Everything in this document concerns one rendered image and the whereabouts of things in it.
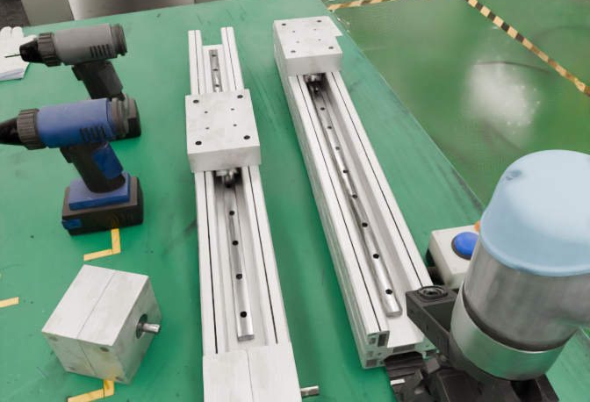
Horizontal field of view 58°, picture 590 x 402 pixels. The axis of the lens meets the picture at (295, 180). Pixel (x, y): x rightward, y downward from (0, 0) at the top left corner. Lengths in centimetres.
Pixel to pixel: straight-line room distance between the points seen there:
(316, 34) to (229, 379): 72
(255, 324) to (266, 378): 11
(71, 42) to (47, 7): 135
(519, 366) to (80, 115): 62
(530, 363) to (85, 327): 48
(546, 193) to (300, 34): 85
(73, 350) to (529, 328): 52
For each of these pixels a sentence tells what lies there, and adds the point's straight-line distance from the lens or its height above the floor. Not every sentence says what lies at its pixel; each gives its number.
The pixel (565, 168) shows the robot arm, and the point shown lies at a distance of 33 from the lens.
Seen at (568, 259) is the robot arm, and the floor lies 120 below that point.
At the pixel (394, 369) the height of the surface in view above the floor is 79.
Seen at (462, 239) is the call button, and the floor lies 85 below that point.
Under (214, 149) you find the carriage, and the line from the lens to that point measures 81.
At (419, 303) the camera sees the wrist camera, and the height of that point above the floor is 100.
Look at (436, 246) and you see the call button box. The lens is 78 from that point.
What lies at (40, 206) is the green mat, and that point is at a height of 78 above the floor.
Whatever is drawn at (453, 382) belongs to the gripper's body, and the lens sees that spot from 48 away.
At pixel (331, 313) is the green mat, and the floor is 78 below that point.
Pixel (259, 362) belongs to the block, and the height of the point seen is 87.
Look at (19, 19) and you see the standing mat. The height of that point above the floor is 2.
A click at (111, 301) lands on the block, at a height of 87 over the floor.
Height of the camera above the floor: 141
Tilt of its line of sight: 43 degrees down
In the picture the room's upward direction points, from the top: 1 degrees counter-clockwise
